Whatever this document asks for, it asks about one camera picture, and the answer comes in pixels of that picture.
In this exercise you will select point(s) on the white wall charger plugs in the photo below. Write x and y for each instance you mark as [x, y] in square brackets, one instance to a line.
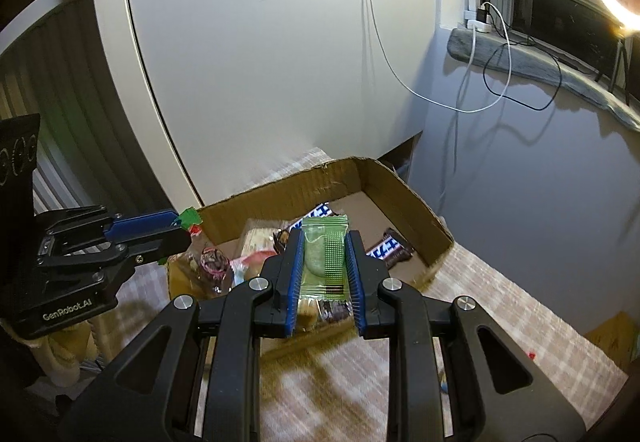
[475, 12]

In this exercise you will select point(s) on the brown cake snack packet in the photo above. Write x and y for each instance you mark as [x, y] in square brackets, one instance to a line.
[214, 262]

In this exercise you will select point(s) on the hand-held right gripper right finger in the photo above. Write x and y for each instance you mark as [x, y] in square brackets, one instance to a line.
[356, 282]

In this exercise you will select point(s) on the brown chocolate bar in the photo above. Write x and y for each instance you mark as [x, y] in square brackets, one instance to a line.
[320, 212]
[390, 249]

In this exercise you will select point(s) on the black light stand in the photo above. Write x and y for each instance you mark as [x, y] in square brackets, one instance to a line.
[622, 57]

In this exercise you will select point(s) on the white wardrobe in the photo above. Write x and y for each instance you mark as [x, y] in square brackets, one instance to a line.
[275, 47]

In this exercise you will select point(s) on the small dark green packet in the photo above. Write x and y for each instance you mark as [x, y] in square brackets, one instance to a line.
[189, 218]

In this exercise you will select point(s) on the sliced bread bag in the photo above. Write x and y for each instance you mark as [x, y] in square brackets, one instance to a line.
[255, 237]

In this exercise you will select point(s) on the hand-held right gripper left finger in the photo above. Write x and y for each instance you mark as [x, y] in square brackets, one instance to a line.
[295, 282]

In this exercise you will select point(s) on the dark striped snack packet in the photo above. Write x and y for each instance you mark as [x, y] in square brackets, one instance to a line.
[334, 309]

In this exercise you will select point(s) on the plaid tablecloth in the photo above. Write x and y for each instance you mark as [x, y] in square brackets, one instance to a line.
[500, 302]

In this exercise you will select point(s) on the pale green biscuit packet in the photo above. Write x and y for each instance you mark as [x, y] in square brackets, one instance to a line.
[325, 252]

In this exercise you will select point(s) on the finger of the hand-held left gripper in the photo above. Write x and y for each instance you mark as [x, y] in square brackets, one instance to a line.
[160, 244]
[142, 224]

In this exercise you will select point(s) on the grey stone windowsill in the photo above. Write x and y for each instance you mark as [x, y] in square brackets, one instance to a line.
[525, 59]

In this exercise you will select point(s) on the cardboard box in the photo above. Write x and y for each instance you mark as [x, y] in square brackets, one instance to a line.
[395, 192]

